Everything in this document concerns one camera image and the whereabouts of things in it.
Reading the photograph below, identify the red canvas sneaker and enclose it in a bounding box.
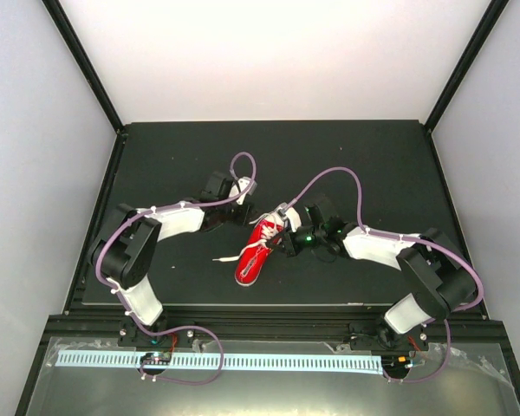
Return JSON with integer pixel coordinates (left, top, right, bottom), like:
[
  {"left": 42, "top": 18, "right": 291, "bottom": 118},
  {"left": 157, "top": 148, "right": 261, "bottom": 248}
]
[{"left": 235, "top": 231, "right": 272, "bottom": 287}]

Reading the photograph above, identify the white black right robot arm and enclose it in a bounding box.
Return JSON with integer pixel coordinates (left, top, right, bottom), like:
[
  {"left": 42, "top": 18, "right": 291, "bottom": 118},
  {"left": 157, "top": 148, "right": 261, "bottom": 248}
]
[{"left": 266, "top": 197, "right": 481, "bottom": 349}]

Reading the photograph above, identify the black frame rail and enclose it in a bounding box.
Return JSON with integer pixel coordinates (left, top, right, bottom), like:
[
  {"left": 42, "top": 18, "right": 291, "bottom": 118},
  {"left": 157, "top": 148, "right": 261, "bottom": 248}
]
[
  {"left": 422, "top": 125, "right": 520, "bottom": 416},
  {"left": 15, "top": 127, "right": 128, "bottom": 415}
]

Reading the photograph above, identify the white shoelace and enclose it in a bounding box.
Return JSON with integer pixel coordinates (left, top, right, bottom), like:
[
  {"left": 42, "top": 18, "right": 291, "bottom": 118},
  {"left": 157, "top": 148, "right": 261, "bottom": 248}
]
[{"left": 213, "top": 213, "right": 284, "bottom": 263}]

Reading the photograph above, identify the black aluminium frame post left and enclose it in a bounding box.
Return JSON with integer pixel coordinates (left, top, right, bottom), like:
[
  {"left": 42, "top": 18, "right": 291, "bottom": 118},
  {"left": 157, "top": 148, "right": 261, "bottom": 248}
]
[{"left": 42, "top": 0, "right": 124, "bottom": 133}]

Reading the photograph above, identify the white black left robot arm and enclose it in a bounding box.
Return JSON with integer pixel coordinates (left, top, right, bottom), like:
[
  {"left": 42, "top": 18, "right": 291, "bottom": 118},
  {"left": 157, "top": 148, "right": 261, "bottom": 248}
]
[{"left": 88, "top": 172, "right": 257, "bottom": 346}]

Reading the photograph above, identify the black frame rail right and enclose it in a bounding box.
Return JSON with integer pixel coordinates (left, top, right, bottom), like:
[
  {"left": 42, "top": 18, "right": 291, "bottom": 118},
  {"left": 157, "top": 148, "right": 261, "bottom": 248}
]
[{"left": 422, "top": 125, "right": 520, "bottom": 416}]

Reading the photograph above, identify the left controller circuit board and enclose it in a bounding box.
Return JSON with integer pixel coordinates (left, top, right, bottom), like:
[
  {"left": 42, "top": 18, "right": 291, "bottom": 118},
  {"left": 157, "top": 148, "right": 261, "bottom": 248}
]
[{"left": 140, "top": 352, "right": 172, "bottom": 366}]

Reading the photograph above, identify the black frame rail left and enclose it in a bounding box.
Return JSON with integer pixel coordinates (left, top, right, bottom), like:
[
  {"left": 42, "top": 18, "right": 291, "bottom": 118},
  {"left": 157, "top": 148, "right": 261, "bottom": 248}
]
[{"left": 15, "top": 127, "right": 128, "bottom": 415}]

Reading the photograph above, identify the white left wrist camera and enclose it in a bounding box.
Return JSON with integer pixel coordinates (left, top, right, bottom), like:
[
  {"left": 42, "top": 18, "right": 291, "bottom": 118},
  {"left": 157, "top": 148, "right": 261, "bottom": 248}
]
[{"left": 229, "top": 177, "right": 257, "bottom": 205}]

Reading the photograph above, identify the black front mounting rail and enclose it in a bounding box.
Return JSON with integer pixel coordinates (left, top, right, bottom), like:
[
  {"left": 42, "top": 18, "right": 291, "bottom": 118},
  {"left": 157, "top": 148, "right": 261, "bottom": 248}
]
[{"left": 47, "top": 302, "right": 504, "bottom": 352}]

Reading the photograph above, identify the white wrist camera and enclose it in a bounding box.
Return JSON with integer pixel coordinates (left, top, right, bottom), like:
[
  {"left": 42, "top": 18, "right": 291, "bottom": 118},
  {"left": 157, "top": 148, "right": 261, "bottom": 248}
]
[
  {"left": 276, "top": 203, "right": 302, "bottom": 232},
  {"left": 229, "top": 177, "right": 257, "bottom": 205}
]

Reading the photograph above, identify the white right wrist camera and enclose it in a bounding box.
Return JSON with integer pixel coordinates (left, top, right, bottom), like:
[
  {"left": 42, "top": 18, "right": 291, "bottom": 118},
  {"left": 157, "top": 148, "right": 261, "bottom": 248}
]
[{"left": 276, "top": 203, "right": 302, "bottom": 232}]

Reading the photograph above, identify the black aluminium frame post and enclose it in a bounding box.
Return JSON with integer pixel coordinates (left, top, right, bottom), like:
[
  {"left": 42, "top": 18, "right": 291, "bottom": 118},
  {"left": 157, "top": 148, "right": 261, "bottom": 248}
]
[
  {"left": 424, "top": 0, "right": 510, "bottom": 133},
  {"left": 42, "top": 0, "right": 124, "bottom": 133}
]

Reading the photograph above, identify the white slotted cable duct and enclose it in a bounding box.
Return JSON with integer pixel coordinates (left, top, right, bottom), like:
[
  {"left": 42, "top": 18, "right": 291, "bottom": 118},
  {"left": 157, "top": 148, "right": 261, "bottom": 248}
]
[{"left": 55, "top": 350, "right": 383, "bottom": 375}]

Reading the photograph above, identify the black aluminium frame post right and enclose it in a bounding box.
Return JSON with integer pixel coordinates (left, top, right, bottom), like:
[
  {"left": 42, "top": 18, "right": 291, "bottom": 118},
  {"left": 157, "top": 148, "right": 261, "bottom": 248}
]
[{"left": 424, "top": 0, "right": 510, "bottom": 133}]

